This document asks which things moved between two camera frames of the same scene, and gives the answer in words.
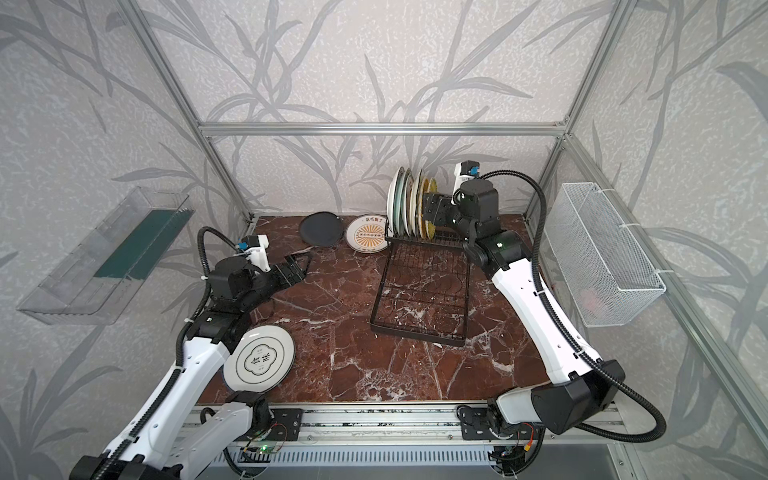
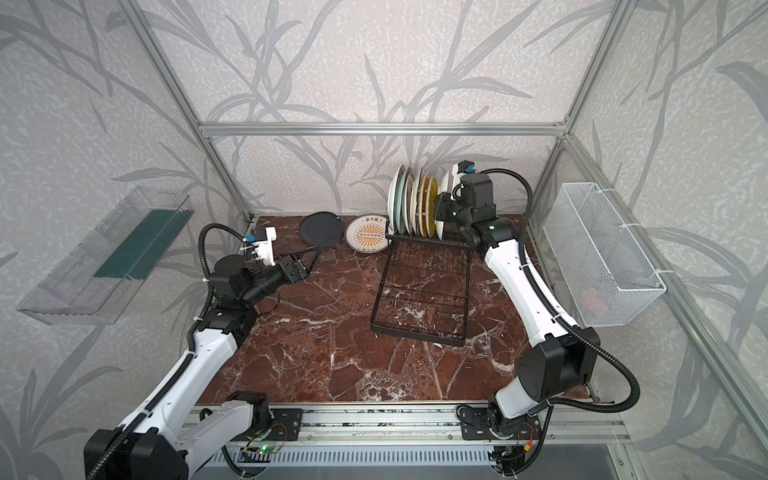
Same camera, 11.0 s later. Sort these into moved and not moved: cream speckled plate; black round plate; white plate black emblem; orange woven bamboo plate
Moved: white plate black emblem
Not moved: orange woven bamboo plate; cream speckled plate; black round plate
